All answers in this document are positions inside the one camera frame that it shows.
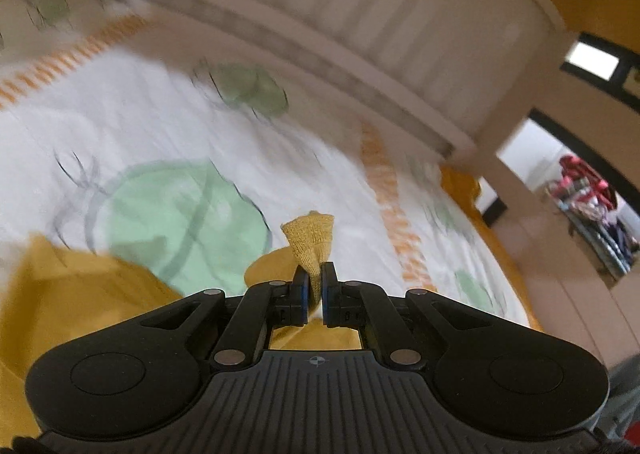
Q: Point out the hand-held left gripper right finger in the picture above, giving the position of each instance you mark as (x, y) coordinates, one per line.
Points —
(326, 301)

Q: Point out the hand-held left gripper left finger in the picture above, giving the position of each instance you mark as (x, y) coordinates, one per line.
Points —
(301, 301)

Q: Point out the yellow knitted small garment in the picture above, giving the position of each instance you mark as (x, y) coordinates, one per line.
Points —
(310, 239)

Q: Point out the pile of colourful clothes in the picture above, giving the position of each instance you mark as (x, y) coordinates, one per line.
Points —
(590, 204)

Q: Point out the yellow fitted sheet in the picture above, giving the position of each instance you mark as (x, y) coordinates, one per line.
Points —
(458, 185)

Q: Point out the white printed bed sheet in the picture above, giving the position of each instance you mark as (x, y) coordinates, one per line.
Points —
(150, 109)

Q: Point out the dark framed window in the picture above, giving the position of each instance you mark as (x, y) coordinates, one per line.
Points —
(592, 59)

